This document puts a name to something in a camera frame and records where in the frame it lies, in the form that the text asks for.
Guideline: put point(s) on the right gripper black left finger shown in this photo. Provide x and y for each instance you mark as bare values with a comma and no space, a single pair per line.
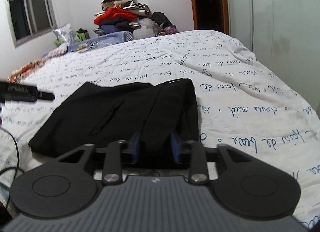
69,183

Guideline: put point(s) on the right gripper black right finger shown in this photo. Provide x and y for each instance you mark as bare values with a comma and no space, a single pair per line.
242,184

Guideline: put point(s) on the black pants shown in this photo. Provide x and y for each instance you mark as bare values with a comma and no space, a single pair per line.
101,115

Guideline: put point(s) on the floral orange blanket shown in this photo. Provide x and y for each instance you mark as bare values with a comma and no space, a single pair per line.
20,74

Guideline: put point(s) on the pink checkered pillow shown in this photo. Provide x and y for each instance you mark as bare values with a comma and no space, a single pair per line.
57,52

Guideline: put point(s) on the blue floral white pillow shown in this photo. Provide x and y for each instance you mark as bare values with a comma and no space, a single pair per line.
66,34

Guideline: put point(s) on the white quilt with blue script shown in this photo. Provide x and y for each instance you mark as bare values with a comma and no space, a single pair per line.
240,101

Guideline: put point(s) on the green plastic stool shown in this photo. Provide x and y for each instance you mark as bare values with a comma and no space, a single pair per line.
82,34

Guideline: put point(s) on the blue dotted bed sheet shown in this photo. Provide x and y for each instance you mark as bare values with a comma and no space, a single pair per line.
102,41

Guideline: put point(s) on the pile of clothes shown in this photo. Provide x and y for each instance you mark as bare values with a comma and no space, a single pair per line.
133,17

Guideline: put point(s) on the white wardrobe with flower decals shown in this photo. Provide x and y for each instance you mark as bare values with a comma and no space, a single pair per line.
284,35

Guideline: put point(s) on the window with grey frame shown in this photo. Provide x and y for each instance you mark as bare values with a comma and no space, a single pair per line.
29,19

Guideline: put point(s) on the wooden door frame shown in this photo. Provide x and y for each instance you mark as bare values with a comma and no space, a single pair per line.
211,15

